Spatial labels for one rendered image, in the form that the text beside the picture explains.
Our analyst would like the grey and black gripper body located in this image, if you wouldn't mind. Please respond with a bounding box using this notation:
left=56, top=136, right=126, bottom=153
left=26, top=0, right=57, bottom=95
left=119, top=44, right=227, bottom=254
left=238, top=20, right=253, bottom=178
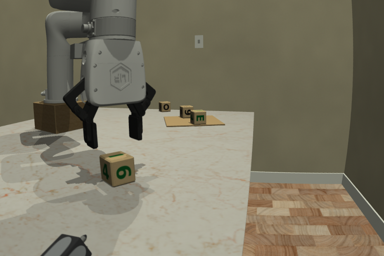
left=80, top=36, right=146, bottom=107

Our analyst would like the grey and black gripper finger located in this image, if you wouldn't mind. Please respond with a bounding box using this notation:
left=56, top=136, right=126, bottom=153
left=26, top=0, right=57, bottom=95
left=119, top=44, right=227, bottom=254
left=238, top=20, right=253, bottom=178
left=127, top=82, right=156, bottom=140
left=63, top=78, right=99, bottom=149

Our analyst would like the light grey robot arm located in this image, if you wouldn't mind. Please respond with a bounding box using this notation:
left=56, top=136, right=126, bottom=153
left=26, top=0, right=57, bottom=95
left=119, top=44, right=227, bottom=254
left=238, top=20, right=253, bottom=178
left=41, top=0, right=137, bottom=104

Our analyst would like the tan mat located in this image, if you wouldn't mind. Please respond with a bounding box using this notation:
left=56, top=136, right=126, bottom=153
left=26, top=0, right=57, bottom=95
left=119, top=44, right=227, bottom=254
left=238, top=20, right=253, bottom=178
left=164, top=115, right=225, bottom=127

